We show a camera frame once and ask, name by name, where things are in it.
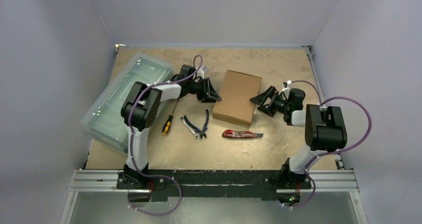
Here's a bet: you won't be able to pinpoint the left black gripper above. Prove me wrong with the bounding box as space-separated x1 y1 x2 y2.
187 78 220 103

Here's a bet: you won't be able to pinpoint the brown cardboard express box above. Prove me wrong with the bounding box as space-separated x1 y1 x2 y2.
212 70 262 127

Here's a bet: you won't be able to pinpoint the red utility knife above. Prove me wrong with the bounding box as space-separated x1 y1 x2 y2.
222 129 264 139

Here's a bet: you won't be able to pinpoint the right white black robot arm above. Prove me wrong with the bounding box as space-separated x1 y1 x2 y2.
250 86 347 188

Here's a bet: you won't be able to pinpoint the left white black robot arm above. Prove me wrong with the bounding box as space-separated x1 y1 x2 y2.
116 65 222 189

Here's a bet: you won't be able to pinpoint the silver wrench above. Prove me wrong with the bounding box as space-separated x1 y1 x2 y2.
180 117 200 139

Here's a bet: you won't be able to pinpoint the yellow black screwdriver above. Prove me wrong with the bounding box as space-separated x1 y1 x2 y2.
162 99 179 135

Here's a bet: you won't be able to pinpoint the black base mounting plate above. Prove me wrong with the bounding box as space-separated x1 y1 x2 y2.
123 169 312 202

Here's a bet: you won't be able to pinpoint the clear plastic storage bin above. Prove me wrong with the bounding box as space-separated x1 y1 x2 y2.
80 52 174 153

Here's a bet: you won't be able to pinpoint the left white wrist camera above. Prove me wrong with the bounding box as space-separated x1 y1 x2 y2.
198 66 209 75

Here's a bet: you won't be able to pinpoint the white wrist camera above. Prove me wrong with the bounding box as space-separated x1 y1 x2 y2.
279 80 292 98
198 66 209 75

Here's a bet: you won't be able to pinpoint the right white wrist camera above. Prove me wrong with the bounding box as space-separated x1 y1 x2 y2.
279 80 292 98

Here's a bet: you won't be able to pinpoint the blue handled pliers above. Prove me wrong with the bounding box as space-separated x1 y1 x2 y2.
183 109 210 140

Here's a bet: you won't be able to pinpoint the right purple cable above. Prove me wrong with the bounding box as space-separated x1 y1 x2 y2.
281 81 373 210

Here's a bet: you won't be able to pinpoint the aluminium frame rail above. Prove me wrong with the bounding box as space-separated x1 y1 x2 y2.
60 170 367 224

